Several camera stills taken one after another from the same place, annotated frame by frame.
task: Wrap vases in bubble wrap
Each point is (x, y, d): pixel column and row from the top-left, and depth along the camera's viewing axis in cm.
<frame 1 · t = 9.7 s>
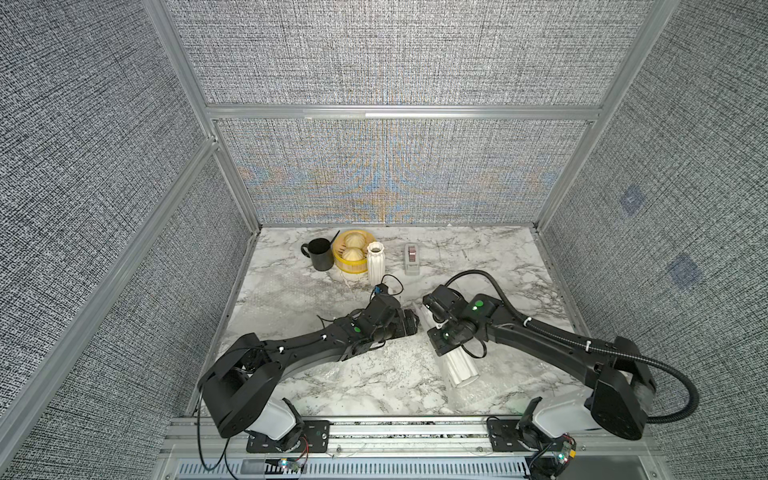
left hand: (415, 321, 83), fingers open
right hand: (436, 335, 80), fingers closed
small white ribbed vase: (376, 267, 95), point 12 cm above the table
black mug: (321, 251, 103), point 8 cm above the table
yellow bamboo steamer basket: (346, 266, 105), point 4 cm above the table
grey tape dispenser: (412, 259, 108), point 3 cm above the table
clear bubble wrap sheet: (409, 374, 85), on the table
steamed bun front: (352, 253, 105), point 7 cm above the table
steamed bun back: (355, 239, 109), point 7 cm above the table

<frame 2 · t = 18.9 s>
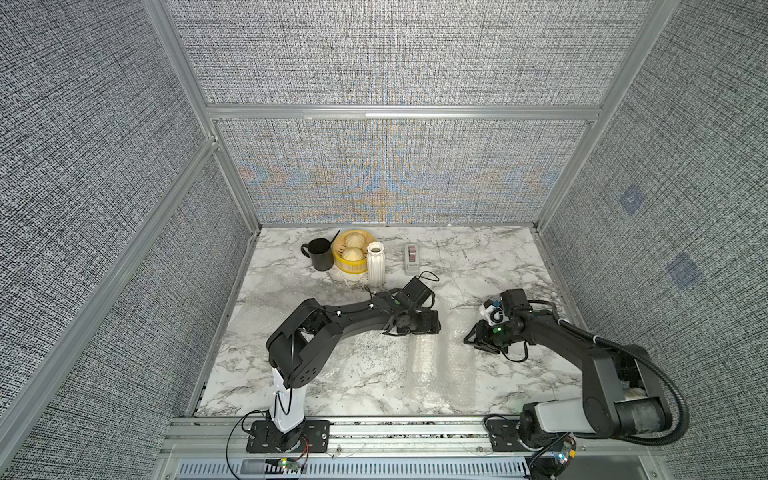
left hand: (436, 327, 88), fingers open
right hand: (469, 334, 88), fingers open
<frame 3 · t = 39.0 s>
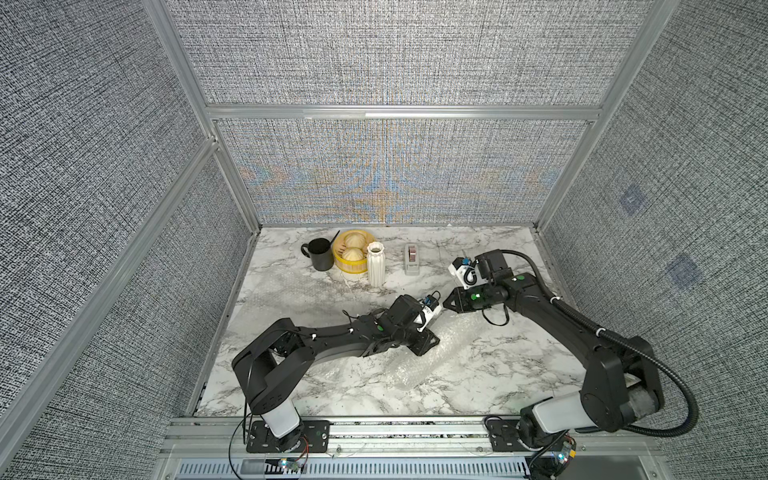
left hand: (437, 342, 83), fingers open
right hand: (446, 296, 84), fingers closed
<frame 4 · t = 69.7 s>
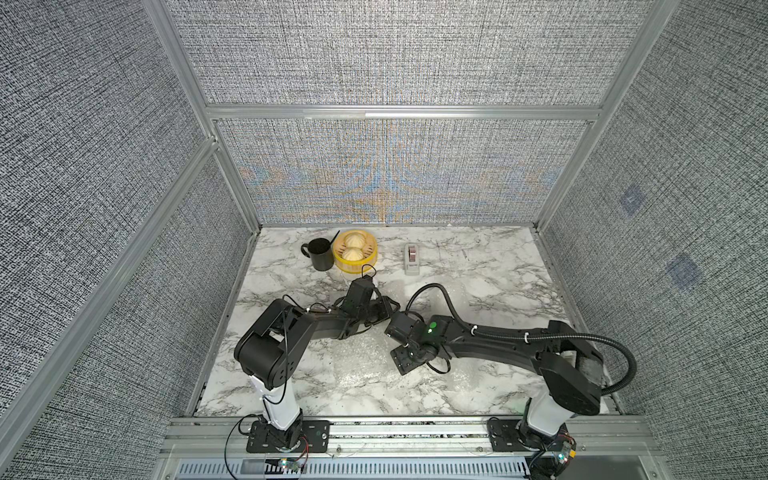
left hand: (400, 309, 93), fingers open
right hand: (405, 351, 83), fingers open
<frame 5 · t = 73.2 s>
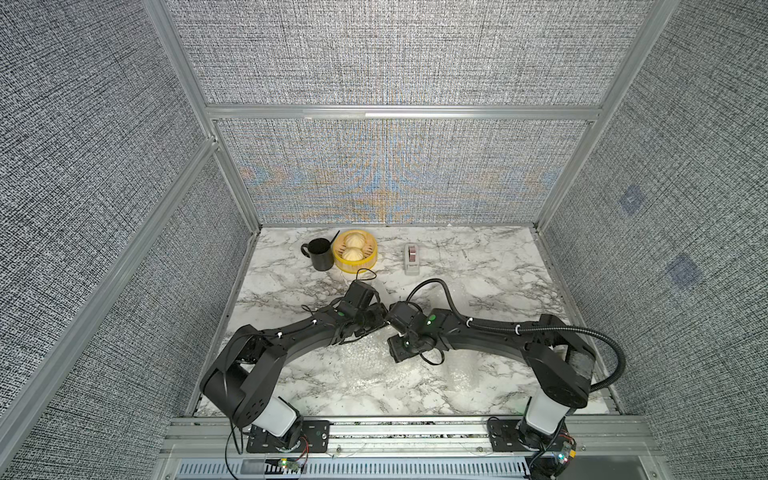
left hand: (394, 317, 87), fingers open
right hand: (396, 343, 85), fingers open
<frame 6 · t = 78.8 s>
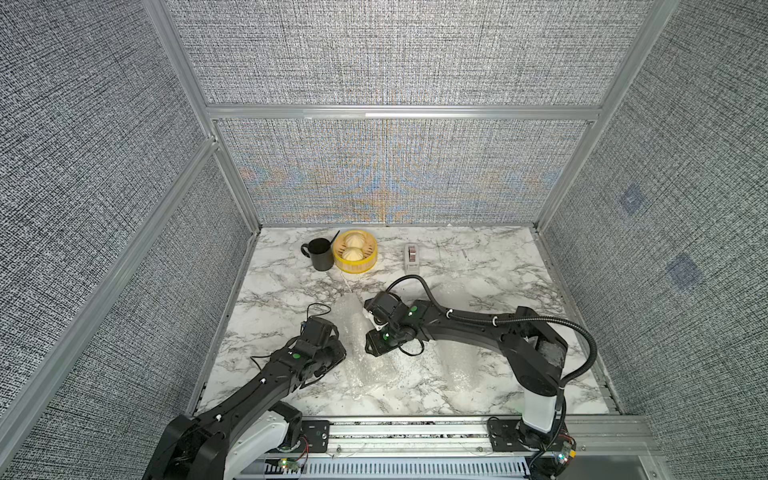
left hand: (350, 349, 85), fingers closed
right hand: (370, 341, 84), fingers open
